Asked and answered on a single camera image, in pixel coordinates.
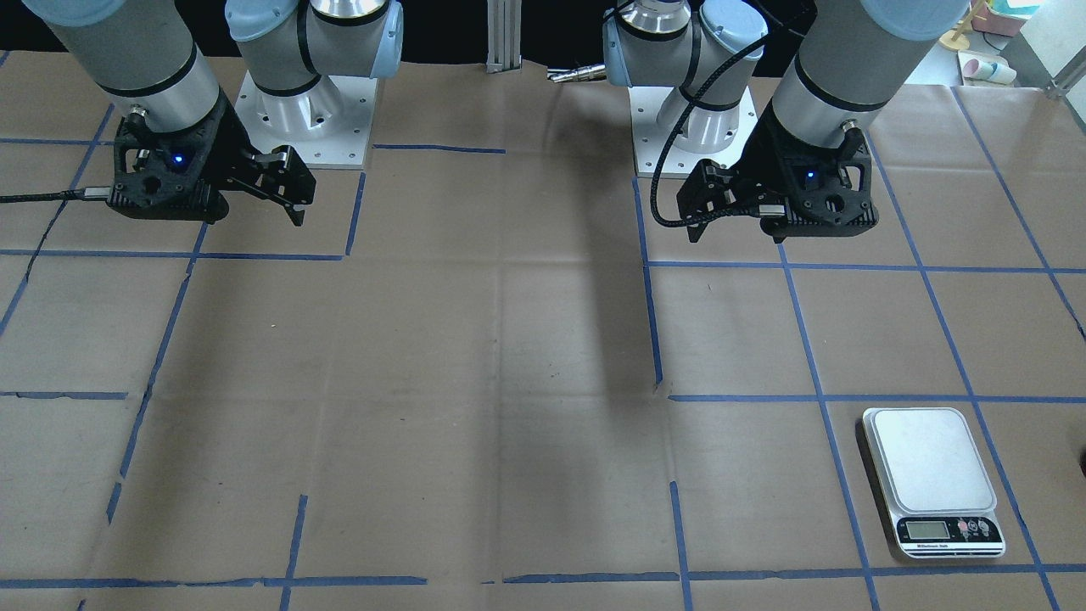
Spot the black braided right gripper cable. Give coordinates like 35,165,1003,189
0,190,111,205

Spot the white paper cup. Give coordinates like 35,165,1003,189
957,51,1016,87

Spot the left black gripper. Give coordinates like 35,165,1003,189
675,109,877,244

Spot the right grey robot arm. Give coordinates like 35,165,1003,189
26,1,405,226

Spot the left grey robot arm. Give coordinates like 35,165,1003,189
602,1,967,243

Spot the black braided left gripper cable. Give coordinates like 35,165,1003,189
604,0,809,228

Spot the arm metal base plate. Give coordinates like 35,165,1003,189
628,87,757,179
233,73,382,171

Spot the white digital kitchen scale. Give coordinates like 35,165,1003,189
860,407,1007,559

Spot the aluminium frame post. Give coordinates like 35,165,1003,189
484,0,523,74

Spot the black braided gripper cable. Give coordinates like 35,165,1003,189
0,190,111,205
604,0,809,228

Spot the metal connector plug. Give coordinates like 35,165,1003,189
546,64,607,82

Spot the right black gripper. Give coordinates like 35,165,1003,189
106,92,316,227

